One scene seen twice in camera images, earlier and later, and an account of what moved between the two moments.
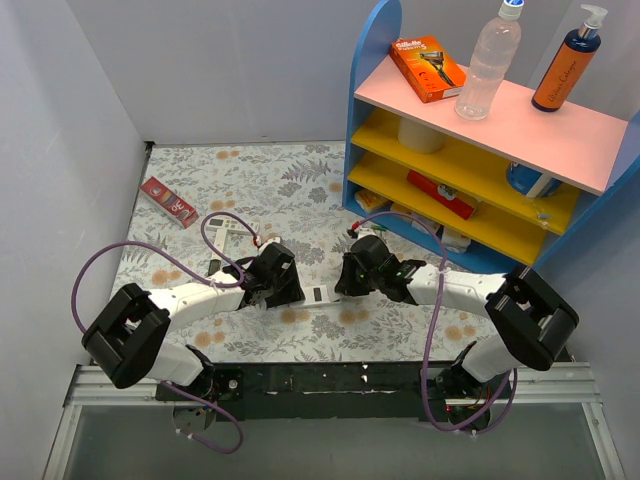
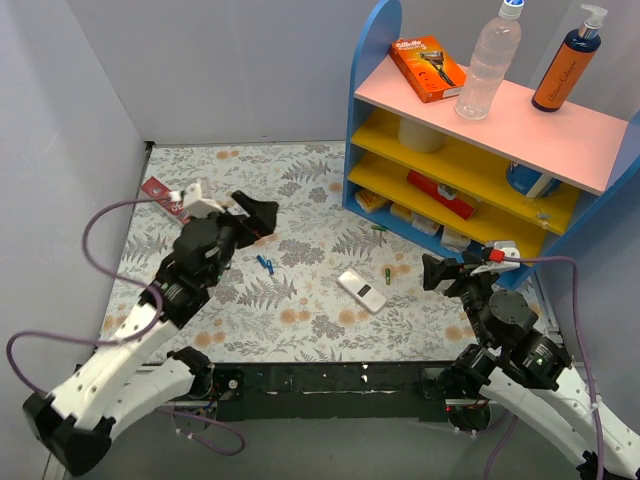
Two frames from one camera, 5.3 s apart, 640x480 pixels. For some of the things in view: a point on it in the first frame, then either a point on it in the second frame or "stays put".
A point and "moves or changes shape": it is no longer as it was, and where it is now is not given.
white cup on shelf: x=419 y=138 stays put
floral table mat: x=201 y=211 stays put
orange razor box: x=430 y=71 stays put
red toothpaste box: x=169 y=202 stays put
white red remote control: x=319 y=290 moves or changes shape
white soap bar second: x=432 y=225 stays put
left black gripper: x=286 y=282 → x=241 y=226
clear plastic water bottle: x=495 y=45 stays put
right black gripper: x=353 y=276 → x=455 y=277
